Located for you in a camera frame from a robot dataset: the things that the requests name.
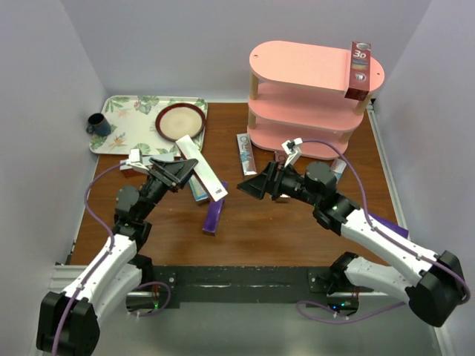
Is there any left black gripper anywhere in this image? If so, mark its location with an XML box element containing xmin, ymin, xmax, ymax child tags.
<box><xmin>137</xmin><ymin>158</ymin><xmax>197</xmax><ymax>220</ymax></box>

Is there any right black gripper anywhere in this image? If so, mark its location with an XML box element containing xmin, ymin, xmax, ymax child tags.
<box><xmin>237</xmin><ymin>161</ymin><xmax>319</xmax><ymax>207</ymax></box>

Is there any red toothpaste box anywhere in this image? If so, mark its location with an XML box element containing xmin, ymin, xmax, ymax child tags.
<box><xmin>344</xmin><ymin>41</ymin><xmax>372</xmax><ymax>101</ymax></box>
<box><xmin>176</xmin><ymin>135</ymin><xmax>228</xmax><ymax>202</ymax></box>
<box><xmin>119</xmin><ymin>153</ymin><xmax>174</xmax><ymax>177</ymax></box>

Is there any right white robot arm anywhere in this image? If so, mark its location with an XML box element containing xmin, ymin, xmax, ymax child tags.
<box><xmin>237</xmin><ymin>161</ymin><xmax>471</xmax><ymax>327</ymax></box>

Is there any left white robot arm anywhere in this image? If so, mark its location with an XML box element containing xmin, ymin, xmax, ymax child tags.
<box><xmin>36</xmin><ymin>159</ymin><xmax>198</xmax><ymax>355</ymax></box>

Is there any pink three-tier shelf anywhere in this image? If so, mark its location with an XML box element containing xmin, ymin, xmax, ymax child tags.
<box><xmin>247</xmin><ymin>40</ymin><xmax>384</xmax><ymax>160</ymax></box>

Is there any silver toothpaste box middle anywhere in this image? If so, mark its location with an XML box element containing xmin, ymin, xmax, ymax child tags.
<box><xmin>275</xmin><ymin>151</ymin><xmax>290</xmax><ymax>203</ymax></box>

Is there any silver toothpaste box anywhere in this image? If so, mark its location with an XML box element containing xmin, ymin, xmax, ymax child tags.
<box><xmin>275</xmin><ymin>151</ymin><xmax>290</xmax><ymax>203</ymax></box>
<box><xmin>330</xmin><ymin>158</ymin><xmax>347</xmax><ymax>182</ymax></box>
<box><xmin>237</xmin><ymin>133</ymin><xmax>258</xmax><ymax>177</ymax></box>

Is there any blue toothpaste box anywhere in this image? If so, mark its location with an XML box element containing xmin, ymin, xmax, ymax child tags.
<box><xmin>189</xmin><ymin>175</ymin><xmax>209</xmax><ymax>205</ymax></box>

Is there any silver toothpaste box left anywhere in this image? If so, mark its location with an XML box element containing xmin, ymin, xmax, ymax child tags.
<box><xmin>237</xmin><ymin>133</ymin><xmax>258</xmax><ymax>177</ymax></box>

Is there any brown rimmed beige plate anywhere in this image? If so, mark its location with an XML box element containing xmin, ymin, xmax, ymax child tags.
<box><xmin>155</xmin><ymin>103</ymin><xmax>206</xmax><ymax>142</ymax></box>

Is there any purple toothpaste box centre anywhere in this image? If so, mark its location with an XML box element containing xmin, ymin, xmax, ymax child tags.
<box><xmin>202</xmin><ymin>197</ymin><xmax>225</xmax><ymax>236</ymax></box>

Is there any purple toothpaste box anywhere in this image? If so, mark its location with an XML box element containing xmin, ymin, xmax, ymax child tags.
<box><xmin>202</xmin><ymin>197</ymin><xmax>225</xmax><ymax>236</ymax></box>
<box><xmin>369</xmin><ymin>213</ymin><xmax>409</xmax><ymax>240</ymax></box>

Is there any floral serving tray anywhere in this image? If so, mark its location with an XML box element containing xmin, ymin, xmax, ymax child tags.
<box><xmin>89</xmin><ymin>95</ymin><xmax>209</xmax><ymax>157</ymax></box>

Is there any silver toothpaste box right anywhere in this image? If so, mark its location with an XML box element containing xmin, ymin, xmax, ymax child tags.
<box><xmin>330</xmin><ymin>158</ymin><xmax>347</xmax><ymax>182</ymax></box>

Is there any dark blue mug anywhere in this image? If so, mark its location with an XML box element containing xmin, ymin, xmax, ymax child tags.
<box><xmin>86</xmin><ymin>113</ymin><xmax>111</xmax><ymax>137</ymax></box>

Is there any purple toothpaste box right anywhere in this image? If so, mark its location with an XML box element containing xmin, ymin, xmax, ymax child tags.
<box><xmin>369</xmin><ymin>213</ymin><xmax>409</xmax><ymax>240</ymax></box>

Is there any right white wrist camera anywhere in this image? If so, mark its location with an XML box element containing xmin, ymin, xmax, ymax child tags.
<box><xmin>281</xmin><ymin>138</ymin><xmax>304</xmax><ymax>168</ymax></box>

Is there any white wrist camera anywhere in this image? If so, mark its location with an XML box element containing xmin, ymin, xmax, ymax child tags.
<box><xmin>125</xmin><ymin>148</ymin><xmax>149</xmax><ymax>174</ymax></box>
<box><xmin>281</xmin><ymin>138</ymin><xmax>304</xmax><ymax>168</ymax></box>

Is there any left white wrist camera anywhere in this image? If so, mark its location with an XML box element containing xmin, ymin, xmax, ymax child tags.
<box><xmin>125</xmin><ymin>148</ymin><xmax>149</xmax><ymax>174</ymax></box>

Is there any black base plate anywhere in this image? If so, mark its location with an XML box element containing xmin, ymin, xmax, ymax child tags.
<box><xmin>126</xmin><ymin>266</ymin><xmax>369</xmax><ymax>312</ymax></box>

